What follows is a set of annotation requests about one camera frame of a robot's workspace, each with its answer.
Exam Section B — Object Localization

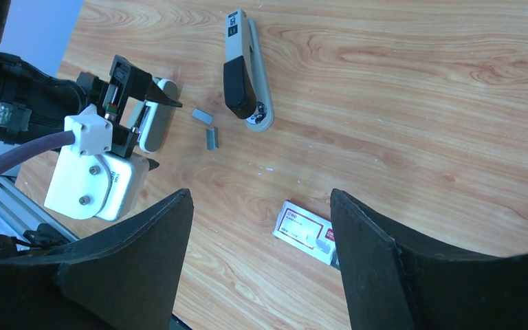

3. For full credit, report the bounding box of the small grey-green stapler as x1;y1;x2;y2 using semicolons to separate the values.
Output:
127;101;175;153

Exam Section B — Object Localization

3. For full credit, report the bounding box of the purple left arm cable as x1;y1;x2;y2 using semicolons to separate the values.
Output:
0;129;76;193

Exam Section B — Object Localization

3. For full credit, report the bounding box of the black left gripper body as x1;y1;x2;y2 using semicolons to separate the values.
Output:
76;55;154;157

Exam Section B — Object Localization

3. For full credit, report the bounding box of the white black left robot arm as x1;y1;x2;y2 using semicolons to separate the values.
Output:
0;1;182;158

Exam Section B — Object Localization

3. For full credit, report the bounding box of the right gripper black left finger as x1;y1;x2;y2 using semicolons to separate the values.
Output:
0;188;194;329

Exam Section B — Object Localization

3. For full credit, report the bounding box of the aluminium frame rail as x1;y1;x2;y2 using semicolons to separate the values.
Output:
0;176;79;247

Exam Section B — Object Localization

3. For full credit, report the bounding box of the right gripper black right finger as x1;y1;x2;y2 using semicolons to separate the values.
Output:
330;189;528;329

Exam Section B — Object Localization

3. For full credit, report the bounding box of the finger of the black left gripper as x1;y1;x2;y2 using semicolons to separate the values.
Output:
144;82;183;108

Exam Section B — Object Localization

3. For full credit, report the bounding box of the grey and black stapler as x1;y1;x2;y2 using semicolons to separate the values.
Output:
223;9;274;133

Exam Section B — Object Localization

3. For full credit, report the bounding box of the red white staple box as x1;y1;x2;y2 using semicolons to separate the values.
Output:
272;200;336;265

